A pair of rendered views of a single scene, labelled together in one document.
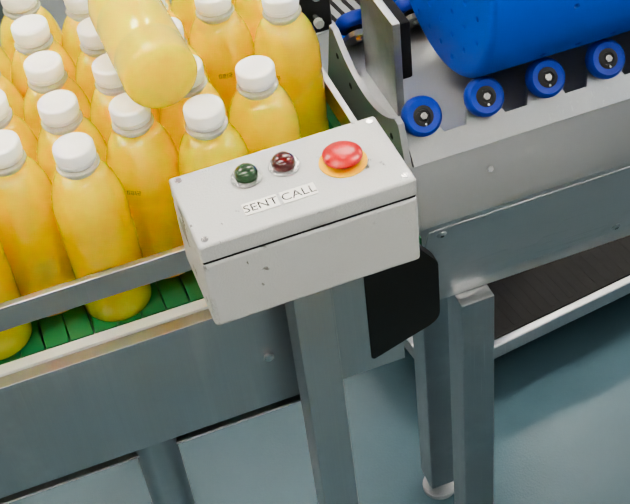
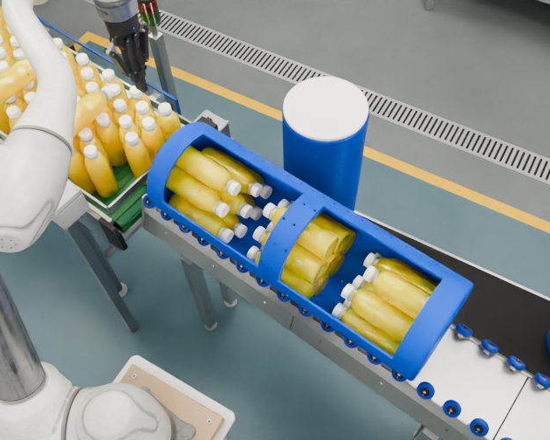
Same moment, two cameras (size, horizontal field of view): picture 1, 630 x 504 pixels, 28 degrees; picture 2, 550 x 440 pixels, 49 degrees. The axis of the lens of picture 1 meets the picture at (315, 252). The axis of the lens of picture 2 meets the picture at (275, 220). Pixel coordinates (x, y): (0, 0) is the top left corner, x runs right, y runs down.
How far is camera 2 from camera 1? 1.60 m
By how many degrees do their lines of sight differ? 36
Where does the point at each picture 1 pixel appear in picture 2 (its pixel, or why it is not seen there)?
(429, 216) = (147, 226)
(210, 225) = not seen: hidden behind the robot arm
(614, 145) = (202, 263)
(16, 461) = not seen: hidden behind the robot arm
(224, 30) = (122, 131)
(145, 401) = not seen: hidden behind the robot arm
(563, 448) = (268, 333)
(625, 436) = (285, 351)
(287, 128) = (92, 171)
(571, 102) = (191, 239)
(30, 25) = (91, 86)
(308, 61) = (131, 159)
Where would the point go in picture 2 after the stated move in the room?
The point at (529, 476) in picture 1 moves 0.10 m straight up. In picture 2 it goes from (250, 327) to (248, 319)
